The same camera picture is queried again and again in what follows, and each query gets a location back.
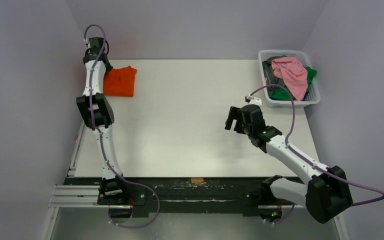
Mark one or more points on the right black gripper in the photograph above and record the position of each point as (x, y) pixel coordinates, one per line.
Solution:
(236, 120)

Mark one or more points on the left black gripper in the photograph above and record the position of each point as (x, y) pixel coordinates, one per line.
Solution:
(108, 67)

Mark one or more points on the orange t-shirt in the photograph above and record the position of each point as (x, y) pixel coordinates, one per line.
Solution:
(120, 82)

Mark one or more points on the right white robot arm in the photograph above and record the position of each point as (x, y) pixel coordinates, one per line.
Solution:
(323, 190)

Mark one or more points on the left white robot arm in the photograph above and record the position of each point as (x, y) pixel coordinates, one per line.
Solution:
(98, 116)

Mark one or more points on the green t-shirt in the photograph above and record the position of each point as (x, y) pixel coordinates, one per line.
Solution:
(312, 73)

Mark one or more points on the grey t-shirt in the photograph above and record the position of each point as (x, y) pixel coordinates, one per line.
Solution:
(271, 78)

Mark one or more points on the brown tape piece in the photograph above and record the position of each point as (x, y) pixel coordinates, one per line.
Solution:
(197, 180)

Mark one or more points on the pink t-shirt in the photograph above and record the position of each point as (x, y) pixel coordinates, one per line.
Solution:
(293, 73)

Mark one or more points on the white plastic laundry basket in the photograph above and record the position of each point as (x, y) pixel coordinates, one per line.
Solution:
(313, 95)

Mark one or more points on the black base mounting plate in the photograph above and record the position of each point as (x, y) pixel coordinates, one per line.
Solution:
(217, 195)

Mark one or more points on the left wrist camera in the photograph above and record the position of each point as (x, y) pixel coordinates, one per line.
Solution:
(95, 44)

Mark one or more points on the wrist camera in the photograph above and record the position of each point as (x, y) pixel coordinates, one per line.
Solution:
(253, 100)
(95, 44)

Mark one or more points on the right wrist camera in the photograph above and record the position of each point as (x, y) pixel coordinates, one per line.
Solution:
(253, 100)

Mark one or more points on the aluminium frame rail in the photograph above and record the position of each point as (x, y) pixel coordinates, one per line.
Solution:
(80, 188)

